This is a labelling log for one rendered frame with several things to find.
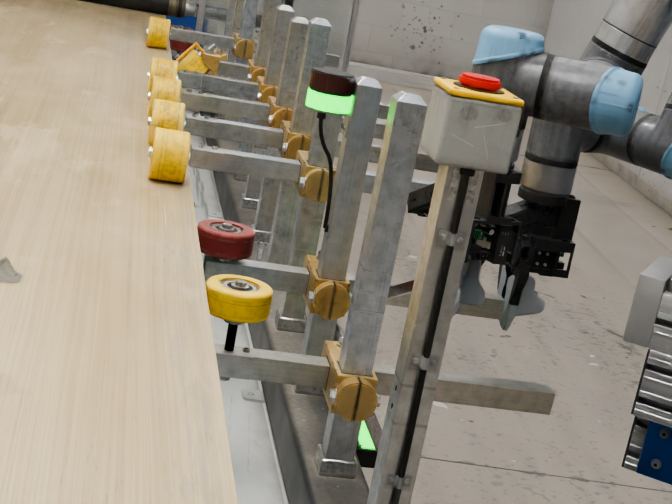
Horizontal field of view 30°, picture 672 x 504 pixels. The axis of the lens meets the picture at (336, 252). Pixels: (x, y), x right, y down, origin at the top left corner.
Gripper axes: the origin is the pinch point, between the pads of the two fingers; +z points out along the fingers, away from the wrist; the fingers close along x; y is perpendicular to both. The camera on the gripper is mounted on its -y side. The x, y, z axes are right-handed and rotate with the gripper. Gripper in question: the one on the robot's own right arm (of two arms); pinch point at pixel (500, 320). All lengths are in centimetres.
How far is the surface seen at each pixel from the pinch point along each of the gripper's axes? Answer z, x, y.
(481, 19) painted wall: 20, 865, 235
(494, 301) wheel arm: -3.3, -1.5, -2.1
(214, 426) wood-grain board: -8, -65, -47
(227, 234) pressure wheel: -8.8, -3.5, -41.8
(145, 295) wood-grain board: -8, -31, -53
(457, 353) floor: 83, 216, 65
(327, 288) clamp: -4.4, -8.4, -27.9
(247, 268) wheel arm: -3.7, -1.4, -38.1
